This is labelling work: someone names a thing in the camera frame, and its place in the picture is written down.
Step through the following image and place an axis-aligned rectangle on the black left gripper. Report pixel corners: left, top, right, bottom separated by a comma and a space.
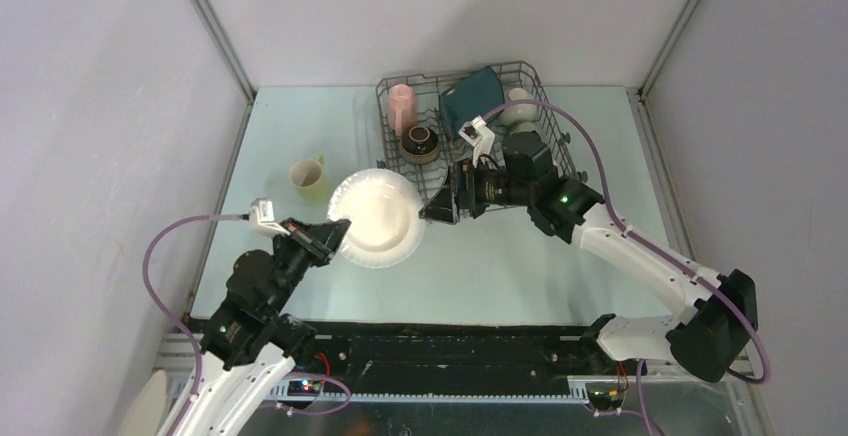
266, 215, 350, 314

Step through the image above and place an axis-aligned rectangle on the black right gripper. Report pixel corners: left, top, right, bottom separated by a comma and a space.
419, 155, 534, 224

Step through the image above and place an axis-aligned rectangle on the white scalloped plate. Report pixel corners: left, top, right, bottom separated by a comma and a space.
327, 168, 426, 269

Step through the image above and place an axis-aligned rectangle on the light green ceramic mug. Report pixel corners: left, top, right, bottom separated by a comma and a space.
288, 154, 330, 204

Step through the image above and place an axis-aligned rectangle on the brown glazed bowl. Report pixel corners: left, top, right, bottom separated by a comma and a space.
400, 125, 441, 165

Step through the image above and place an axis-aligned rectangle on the pink ceramic mug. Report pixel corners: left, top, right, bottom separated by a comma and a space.
388, 84, 418, 138

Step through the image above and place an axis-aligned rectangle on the dark teal square plate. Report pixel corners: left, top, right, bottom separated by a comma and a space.
439, 66, 505, 141

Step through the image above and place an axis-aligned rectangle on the small white ribbed bowl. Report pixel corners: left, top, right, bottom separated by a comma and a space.
497, 87, 537, 126

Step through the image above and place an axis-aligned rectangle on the light green bowl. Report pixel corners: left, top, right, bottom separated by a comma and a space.
511, 121, 539, 134

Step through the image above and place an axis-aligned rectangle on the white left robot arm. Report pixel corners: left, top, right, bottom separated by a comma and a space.
158, 218, 351, 435

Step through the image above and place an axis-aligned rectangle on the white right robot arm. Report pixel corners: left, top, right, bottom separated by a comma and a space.
420, 132, 758, 382

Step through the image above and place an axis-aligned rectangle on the left electronics board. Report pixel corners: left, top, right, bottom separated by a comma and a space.
286, 380, 323, 397

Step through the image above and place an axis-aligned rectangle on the electronics board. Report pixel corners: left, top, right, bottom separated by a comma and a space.
587, 389, 620, 406
286, 380, 323, 397

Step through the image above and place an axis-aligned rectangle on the right electronics board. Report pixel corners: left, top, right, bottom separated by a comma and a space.
587, 389, 620, 406

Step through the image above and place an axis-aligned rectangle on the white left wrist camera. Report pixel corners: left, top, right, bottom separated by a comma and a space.
248, 198, 290, 238

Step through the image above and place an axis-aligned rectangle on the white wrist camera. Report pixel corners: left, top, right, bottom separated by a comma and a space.
458, 116, 495, 167
248, 198, 290, 238

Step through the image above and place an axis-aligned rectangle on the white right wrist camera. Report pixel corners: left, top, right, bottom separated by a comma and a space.
458, 116, 495, 167

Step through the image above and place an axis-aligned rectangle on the grey wire dish rack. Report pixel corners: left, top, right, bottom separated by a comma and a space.
375, 61, 588, 224

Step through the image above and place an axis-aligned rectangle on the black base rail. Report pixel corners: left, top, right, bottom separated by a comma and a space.
284, 321, 640, 399

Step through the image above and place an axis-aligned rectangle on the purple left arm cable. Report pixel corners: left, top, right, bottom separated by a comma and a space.
142, 214, 354, 436

